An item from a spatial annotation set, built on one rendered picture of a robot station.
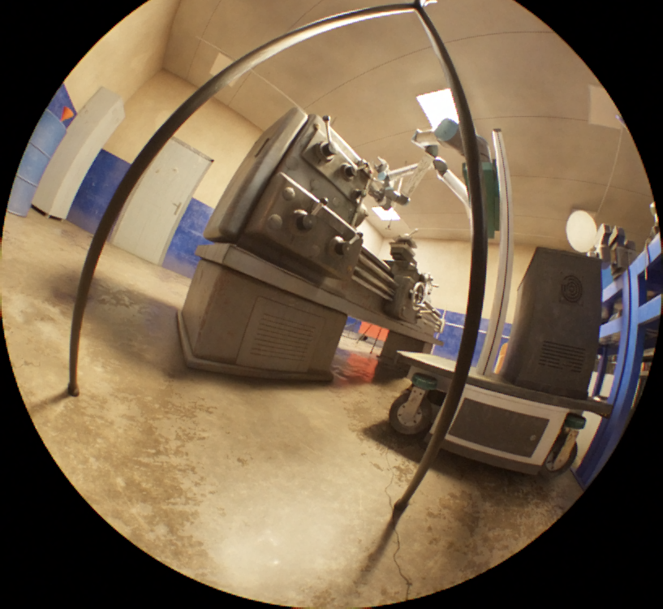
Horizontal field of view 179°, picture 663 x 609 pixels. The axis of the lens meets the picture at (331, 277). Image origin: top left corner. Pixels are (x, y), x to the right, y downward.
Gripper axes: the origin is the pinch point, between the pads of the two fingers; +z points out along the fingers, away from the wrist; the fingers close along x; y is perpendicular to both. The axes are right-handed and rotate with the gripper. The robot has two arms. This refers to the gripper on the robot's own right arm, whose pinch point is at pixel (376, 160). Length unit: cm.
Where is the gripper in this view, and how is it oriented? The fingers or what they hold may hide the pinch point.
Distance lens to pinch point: 209.8
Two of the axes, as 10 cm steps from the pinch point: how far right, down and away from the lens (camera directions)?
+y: 1.9, 7.9, -5.9
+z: -6.5, -3.5, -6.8
